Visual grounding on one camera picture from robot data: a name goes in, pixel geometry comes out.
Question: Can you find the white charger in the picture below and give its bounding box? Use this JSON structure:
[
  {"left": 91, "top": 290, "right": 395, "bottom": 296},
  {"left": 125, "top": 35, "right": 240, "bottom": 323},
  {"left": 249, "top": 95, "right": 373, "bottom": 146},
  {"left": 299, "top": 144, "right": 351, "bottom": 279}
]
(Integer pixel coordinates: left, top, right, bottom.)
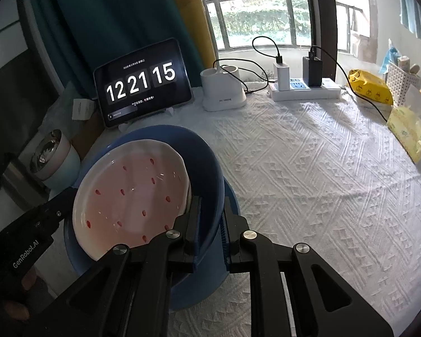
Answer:
[{"left": 273, "top": 61, "right": 290, "bottom": 91}]

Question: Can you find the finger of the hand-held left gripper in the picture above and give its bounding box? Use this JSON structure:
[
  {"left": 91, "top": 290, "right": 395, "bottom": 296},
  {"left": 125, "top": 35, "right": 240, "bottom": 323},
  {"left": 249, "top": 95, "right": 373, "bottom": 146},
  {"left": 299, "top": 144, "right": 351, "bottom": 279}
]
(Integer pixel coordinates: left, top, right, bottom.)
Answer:
[{"left": 38, "top": 188, "right": 78, "bottom": 231}]

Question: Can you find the black charger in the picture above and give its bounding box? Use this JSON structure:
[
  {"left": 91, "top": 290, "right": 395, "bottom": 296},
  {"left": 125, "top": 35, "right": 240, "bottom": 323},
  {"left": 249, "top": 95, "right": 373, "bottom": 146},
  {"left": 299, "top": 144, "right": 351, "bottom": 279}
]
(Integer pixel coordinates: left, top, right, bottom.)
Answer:
[{"left": 302, "top": 54, "right": 323, "bottom": 88}]

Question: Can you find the light blue steel-lined bowl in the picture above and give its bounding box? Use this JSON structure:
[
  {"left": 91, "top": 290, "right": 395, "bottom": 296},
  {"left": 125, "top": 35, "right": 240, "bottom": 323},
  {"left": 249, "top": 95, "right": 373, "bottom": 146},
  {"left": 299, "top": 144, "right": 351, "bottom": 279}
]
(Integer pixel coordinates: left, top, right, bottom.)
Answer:
[{"left": 42, "top": 144, "right": 81, "bottom": 190}]

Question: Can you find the white desk lamp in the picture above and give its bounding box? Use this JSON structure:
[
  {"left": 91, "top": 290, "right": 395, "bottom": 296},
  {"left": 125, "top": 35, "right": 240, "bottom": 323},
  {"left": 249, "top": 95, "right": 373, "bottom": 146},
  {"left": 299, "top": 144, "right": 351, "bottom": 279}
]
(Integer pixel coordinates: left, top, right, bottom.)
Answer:
[{"left": 154, "top": 0, "right": 247, "bottom": 112}]

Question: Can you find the blue ribbed bowl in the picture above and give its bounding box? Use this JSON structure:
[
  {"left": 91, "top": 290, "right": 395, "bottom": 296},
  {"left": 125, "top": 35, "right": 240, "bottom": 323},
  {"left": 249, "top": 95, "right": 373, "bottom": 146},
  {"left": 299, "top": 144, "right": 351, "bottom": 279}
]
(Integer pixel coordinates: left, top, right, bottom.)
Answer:
[{"left": 64, "top": 177, "right": 240, "bottom": 310}]

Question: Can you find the black charger cable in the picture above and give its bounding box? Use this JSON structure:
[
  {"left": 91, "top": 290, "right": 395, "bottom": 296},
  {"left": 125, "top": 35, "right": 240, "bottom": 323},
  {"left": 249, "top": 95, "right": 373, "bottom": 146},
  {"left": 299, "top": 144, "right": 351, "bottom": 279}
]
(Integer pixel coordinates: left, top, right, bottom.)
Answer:
[
  {"left": 252, "top": 36, "right": 284, "bottom": 64},
  {"left": 309, "top": 45, "right": 390, "bottom": 123}
]

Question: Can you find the yellow snack packet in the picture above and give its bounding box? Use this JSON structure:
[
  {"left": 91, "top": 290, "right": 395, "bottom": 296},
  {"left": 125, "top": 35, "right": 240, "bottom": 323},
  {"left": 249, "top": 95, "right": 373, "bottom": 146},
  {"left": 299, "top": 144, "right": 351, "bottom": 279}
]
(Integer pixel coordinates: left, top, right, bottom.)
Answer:
[{"left": 347, "top": 69, "right": 395, "bottom": 106}]

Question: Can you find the white textured tablecloth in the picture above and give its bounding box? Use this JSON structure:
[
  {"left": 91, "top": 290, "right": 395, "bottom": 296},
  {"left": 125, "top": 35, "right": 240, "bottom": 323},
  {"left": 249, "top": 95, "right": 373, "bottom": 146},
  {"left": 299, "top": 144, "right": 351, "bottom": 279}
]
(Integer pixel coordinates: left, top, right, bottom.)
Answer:
[{"left": 49, "top": 84, "right": 421, "bottom": 337}]

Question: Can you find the white perforated basket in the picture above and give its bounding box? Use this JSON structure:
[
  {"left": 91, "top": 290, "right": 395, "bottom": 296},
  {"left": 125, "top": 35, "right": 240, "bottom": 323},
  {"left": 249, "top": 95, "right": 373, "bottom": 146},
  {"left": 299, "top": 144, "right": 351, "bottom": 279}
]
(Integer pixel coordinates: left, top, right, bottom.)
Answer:
[{"left": 386, "top": 61, "right": 421, "bottom": 108}]

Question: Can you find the small white card box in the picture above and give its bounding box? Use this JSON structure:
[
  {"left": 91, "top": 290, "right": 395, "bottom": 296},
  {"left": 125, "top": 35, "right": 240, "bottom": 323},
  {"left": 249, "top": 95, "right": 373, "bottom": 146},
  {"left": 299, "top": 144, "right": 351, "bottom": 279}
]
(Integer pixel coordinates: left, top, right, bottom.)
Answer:
[{"left": 72, "top": 99, "right": 95, "bottom": 122}]

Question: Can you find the teal curtain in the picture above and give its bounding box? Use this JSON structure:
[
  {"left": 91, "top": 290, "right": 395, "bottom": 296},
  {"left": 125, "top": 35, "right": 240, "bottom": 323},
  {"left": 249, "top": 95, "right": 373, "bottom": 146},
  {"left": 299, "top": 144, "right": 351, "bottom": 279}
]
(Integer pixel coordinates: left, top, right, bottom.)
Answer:
[{"left": 31, "top": 0, "right": 206, "bottom": 130}]

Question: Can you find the yellow tissue packet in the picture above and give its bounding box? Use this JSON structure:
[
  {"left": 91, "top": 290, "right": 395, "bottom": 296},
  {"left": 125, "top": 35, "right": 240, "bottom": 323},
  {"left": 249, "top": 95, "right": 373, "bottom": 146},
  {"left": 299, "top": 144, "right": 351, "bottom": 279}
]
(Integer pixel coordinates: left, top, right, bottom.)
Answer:
[{"left": 386, "top": 107, "right": 421, "bottom": 164}]

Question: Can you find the yellow curtain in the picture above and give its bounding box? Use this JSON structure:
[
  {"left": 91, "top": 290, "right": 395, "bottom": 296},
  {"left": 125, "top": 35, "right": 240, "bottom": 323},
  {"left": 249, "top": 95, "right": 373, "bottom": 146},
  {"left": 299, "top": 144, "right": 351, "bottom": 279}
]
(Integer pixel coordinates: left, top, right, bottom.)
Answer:
[{"left": 168, "top": 0, "right": 218, "bottom": 88}]

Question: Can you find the black lamp cable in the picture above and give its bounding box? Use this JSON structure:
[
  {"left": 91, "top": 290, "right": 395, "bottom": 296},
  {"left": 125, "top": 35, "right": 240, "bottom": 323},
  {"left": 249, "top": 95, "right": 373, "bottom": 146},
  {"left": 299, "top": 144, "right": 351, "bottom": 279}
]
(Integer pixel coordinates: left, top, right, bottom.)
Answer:
[{"left": 213, "top": 59, "right": 271, "bottom": 95}]

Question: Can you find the black tablet clock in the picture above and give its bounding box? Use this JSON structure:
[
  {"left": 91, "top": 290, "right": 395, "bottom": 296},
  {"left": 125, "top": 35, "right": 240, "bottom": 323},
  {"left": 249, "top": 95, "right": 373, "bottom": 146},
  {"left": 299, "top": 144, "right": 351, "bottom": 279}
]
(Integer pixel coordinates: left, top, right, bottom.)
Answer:
[{"left": 93, "top": 38, "right": 193, "bottom": 129}]

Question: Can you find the metal window railing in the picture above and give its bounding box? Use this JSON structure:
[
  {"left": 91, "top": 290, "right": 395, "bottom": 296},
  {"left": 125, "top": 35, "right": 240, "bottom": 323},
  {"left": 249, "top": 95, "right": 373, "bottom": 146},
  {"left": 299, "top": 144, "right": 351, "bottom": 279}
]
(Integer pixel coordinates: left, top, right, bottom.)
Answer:
[{"left": 205, "top": 0, "right": 353, "bottom": 54}]

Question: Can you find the blue plastic packet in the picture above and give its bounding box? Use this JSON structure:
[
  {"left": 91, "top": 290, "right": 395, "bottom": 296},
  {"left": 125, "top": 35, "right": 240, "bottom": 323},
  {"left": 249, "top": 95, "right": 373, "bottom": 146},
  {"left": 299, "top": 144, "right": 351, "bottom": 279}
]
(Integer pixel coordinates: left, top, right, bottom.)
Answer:
[{"left": 381, "top": 38, "right": 402, "bottom": 74}]

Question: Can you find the white red-dotted plate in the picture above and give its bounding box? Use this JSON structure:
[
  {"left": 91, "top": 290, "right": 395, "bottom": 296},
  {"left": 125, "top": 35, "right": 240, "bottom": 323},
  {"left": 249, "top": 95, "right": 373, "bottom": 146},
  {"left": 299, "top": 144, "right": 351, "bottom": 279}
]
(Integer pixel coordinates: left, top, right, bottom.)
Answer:
[{"left": 72, "top": 140, "right": 192, "bottom": 261}]

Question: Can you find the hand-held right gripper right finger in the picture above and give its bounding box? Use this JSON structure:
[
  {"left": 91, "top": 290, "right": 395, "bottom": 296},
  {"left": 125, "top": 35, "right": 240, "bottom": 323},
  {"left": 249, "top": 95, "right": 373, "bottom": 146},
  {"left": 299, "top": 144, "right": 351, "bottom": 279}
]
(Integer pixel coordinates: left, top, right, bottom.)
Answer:
[{"left": 221, "top": 206, "right": 395, "bottom": 337}]

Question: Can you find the white power strip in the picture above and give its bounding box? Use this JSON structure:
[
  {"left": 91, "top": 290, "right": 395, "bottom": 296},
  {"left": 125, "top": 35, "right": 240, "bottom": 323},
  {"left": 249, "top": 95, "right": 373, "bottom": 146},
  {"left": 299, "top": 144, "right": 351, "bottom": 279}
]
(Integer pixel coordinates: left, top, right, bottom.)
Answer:
[{"left": 268, "top": 77, "right": 341, "bottom": 102}]

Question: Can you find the person's left hand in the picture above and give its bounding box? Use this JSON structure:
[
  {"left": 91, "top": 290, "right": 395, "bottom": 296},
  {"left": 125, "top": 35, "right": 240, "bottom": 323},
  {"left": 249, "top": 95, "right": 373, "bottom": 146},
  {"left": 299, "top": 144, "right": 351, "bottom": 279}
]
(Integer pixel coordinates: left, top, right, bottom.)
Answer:
[{"left": 2, "top": 268, "right": 36, "bottom": 319}]

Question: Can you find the clear plastic bag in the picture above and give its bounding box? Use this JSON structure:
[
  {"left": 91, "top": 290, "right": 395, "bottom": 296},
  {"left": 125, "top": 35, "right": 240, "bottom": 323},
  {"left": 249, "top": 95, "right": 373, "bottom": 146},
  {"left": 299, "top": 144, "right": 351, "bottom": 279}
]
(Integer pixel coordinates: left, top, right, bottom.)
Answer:
[{"left": 403, "top": 84, "right": 421, "bottom": 120}]

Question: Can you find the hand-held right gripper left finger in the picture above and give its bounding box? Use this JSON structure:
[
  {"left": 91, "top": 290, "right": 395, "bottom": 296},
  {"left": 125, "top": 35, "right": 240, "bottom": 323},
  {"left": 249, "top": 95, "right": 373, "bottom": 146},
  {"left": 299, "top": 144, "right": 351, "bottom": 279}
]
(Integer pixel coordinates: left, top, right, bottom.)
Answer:
[{"left": 54, "top": 195, "right": 206, "bottom": 337}]

